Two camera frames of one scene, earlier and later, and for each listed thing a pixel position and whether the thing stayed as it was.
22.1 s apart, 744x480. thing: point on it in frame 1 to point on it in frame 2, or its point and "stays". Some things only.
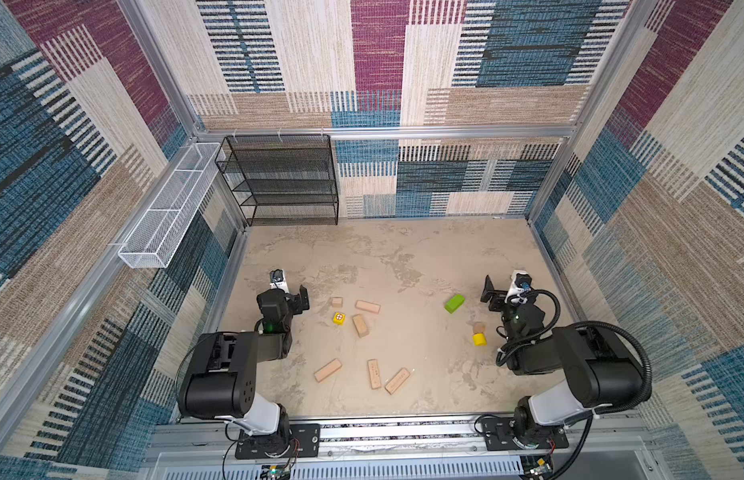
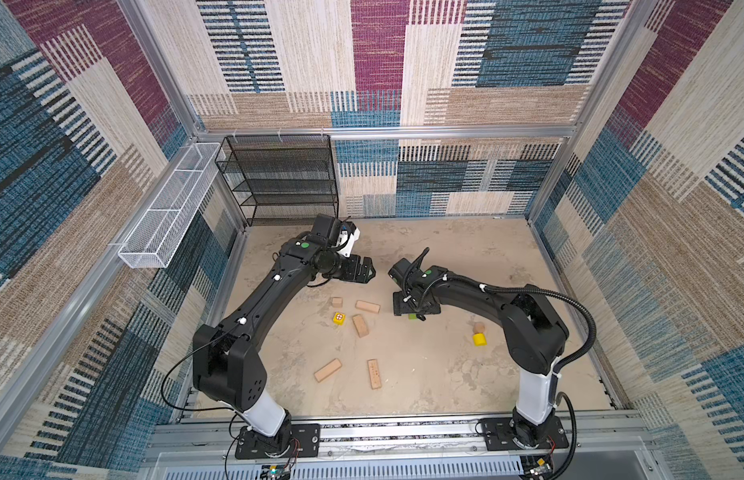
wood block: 375,375 stays
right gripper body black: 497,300 to 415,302
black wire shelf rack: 283,177 stays
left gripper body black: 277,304 to 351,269
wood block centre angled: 360,325 stays
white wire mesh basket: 161,238 stays
